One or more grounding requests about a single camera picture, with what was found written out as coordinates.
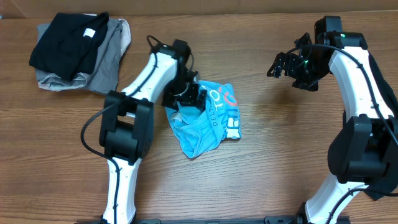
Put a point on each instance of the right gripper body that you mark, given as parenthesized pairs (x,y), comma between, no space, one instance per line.
(306,70)

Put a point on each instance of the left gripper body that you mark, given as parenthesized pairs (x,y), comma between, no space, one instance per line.
(178,89)

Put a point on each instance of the light blue t-shirt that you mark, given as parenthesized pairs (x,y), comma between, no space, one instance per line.
(202,131)

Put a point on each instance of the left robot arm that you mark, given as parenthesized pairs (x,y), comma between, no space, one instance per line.
(127,124)

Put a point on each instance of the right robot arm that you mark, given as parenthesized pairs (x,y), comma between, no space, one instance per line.
(363,156)

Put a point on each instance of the folded grey garment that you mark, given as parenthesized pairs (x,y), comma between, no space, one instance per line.
(105,75)

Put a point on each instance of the black garment on right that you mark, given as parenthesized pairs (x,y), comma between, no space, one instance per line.
(387,184)

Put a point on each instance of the folded black garment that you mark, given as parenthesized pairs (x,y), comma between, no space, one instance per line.
(70,44)

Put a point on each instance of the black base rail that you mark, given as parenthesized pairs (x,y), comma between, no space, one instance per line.
(211,221)

